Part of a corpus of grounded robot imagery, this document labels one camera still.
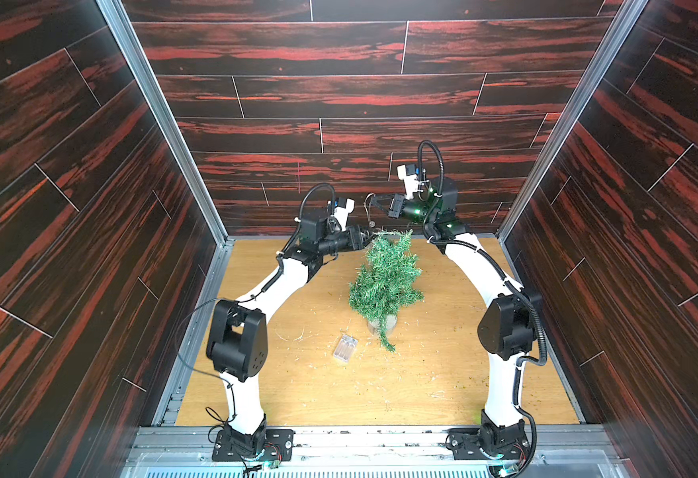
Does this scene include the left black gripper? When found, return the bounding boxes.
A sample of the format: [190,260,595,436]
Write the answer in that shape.
[314,227,378,260]

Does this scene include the small green christmas tree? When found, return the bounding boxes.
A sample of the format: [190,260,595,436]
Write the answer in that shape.
[349,230,424,354]

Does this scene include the white string lights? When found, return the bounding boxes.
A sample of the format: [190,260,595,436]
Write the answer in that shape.
[363,192,385,235]

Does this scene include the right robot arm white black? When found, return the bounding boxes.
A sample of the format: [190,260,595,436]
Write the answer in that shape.
[369,176,548,469]

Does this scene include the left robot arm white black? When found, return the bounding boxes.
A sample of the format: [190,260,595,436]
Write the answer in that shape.
[205,197,372,460]

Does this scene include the clear glass tree base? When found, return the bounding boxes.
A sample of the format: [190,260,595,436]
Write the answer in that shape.
[368,315,398,338]

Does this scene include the clear battery box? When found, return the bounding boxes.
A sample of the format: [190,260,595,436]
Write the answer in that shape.
[332,334,359,364]

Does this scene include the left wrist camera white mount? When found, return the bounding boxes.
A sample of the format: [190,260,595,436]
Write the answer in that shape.
[328,197,355,232]

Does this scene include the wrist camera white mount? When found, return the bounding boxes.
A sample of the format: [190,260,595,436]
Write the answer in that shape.
[397,163,428,200]
[328,197,355,232]

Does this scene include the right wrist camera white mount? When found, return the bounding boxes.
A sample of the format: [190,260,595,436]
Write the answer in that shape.
[397,163,428,200]

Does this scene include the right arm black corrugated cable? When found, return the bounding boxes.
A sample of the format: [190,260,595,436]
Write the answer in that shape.
[416,139,548,478]

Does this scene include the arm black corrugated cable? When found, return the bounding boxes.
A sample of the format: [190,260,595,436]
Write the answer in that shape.
[172,182,338,419]
[416,139,548,478]

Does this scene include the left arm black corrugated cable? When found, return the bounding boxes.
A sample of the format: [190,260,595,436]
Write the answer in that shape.
[172,182,338,419]

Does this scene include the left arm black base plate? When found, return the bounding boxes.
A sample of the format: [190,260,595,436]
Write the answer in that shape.
[211,427,295,462]

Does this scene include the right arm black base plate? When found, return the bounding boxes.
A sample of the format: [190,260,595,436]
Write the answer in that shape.
[444,422,534,461]

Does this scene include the aluminium front rail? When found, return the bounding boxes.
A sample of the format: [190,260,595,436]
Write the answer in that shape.
[121,425,629,477]

